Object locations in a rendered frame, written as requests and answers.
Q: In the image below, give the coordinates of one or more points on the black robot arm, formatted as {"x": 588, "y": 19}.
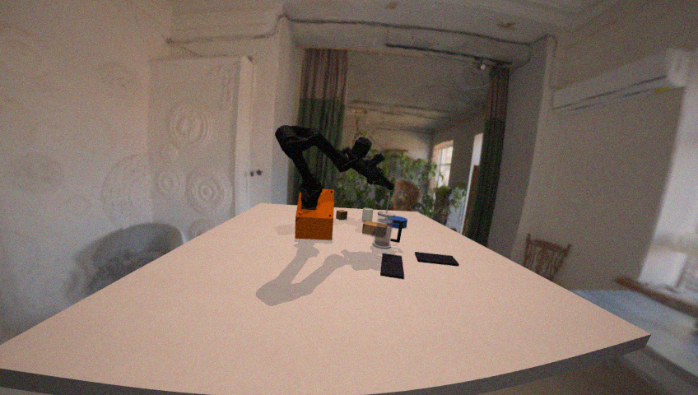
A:
{"x": 311, "y": 188}

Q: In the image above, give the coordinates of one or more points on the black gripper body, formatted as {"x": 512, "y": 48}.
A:
{"x": 370, "y": 173}

